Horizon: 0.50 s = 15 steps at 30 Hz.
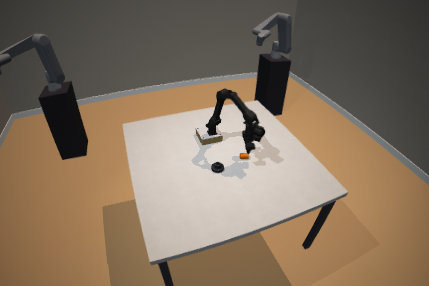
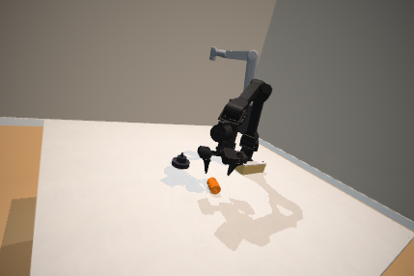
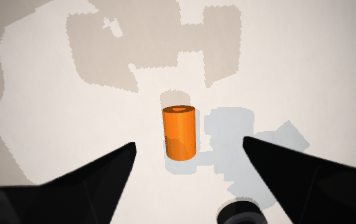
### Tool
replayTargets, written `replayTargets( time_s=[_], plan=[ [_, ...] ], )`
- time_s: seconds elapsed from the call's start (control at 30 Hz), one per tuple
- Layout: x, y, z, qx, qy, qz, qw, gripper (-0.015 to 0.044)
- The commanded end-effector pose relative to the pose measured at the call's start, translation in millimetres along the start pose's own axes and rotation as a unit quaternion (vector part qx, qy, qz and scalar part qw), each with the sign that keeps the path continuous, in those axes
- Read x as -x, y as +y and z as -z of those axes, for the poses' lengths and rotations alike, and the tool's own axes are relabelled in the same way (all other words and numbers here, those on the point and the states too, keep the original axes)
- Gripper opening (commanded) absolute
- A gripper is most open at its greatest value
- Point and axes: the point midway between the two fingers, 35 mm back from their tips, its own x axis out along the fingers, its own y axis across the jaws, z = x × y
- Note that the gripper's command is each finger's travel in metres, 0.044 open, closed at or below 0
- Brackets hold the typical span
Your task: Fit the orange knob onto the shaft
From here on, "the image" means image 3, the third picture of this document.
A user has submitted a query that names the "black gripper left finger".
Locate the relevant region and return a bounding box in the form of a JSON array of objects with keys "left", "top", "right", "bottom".
[{"left": 0, "top": 142, "right": 137, "bottom": 224}]

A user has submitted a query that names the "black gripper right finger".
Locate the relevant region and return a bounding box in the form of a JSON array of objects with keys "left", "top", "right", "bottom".
[{"left": 243, "top": 136, "right": 356, "bottom": 224}]

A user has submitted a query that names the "orange knob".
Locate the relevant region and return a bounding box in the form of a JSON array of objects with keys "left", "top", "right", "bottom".
[{"left": 162, "top": 105, "right": 196, "bottom": 161}]

